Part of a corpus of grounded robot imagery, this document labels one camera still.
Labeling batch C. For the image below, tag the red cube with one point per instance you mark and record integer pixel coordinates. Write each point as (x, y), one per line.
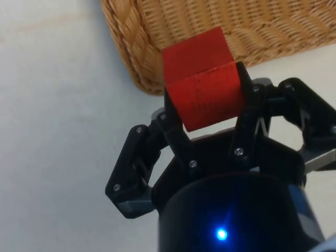
(204, 92)

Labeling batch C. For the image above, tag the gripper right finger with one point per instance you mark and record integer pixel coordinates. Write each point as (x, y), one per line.
(253, 118)

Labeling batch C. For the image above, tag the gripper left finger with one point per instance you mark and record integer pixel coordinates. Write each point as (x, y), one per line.
(131, 162)

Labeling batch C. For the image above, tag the wicker basket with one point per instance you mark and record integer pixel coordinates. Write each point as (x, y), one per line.
(183, 26)

